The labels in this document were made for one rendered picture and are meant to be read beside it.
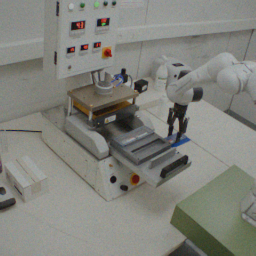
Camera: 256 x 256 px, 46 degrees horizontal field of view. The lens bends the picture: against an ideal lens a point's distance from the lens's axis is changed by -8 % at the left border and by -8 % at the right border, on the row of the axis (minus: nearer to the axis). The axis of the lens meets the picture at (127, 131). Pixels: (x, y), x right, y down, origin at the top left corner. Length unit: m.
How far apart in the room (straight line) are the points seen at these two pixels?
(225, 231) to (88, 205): 0.57
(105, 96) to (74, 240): 0.61
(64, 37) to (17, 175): 0.61
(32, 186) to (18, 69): 0.73
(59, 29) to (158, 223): 0.90
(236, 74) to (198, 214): 0.55
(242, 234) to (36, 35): 1.40
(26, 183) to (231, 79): 0.90
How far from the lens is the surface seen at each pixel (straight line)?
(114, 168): 1.38
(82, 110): 1.42
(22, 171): 1.40
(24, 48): 1.74
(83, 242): 1.25
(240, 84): 1.19
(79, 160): 1.45
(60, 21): 1.34
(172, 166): 1.23
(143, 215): 1.37
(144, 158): 1.27
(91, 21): 1.43
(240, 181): 1.50
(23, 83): 1.87
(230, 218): 1.32
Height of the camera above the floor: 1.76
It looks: 33 degrees down
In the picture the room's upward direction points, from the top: 9 degrees clockwise
